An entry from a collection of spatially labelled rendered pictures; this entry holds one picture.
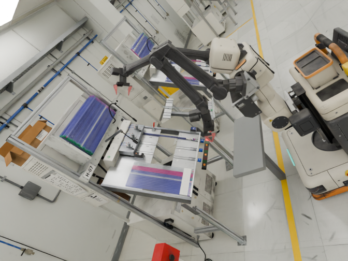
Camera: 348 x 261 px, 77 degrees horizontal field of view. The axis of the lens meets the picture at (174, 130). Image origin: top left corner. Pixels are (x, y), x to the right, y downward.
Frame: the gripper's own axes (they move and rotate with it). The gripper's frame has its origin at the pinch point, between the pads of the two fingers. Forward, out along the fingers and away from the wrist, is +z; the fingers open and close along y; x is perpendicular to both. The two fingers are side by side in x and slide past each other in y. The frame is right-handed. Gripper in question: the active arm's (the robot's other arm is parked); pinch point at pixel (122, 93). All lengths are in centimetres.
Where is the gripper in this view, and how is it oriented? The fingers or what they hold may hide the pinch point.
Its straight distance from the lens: 187.1
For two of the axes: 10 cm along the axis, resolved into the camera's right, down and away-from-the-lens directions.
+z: -0.3, 10.0, 0.0
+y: 9.2, 0.2, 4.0
